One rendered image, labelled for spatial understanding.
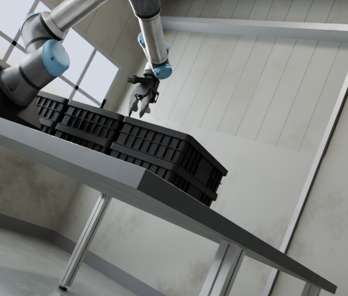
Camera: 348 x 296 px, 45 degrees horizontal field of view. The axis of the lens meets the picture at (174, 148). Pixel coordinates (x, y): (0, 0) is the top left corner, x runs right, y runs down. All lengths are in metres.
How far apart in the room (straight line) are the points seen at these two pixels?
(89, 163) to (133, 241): 3.18
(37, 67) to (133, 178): 0.86
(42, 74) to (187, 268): 2.46
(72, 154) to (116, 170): 0.13
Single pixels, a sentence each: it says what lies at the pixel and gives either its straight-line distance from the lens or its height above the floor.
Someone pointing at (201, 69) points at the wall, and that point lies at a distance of 4.38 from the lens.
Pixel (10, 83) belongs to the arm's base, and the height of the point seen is 0.85.
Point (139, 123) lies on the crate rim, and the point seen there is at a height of 0.92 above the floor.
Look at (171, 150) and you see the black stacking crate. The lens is 1.42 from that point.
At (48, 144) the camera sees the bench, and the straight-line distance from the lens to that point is 0.95.
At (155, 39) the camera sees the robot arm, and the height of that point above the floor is 1.22.
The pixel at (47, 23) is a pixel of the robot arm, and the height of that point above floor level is 1.10.
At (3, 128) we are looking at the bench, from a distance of 1.11.
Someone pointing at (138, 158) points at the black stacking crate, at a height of 0.80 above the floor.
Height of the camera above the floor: 0.62
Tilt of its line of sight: 10 degrees up
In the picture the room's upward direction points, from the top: 24 degrees clockwise
